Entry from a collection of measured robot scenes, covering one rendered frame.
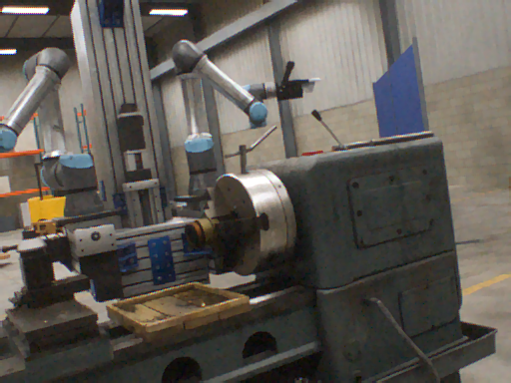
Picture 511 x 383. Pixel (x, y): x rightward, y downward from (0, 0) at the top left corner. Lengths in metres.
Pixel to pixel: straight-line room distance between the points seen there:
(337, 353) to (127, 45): 1.51
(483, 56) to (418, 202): 11.45
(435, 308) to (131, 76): 1.50
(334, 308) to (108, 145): 1.19
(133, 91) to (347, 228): 1.17
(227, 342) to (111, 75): 1.30
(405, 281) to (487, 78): 11.44
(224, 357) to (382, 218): 0.64
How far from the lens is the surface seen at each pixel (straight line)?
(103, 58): 2.44
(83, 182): 2.17
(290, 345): 1.68
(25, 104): 2.15
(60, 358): 1.35
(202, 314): 1.49
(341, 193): 1.69
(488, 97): 13.16
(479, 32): 13.39
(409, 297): 1.88
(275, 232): 1.61
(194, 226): 1.63
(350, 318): 1.73
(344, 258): 1.68
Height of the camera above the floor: 1.27
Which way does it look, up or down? 3 degrees down
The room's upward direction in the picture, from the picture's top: 9 degrees counter-clockwise
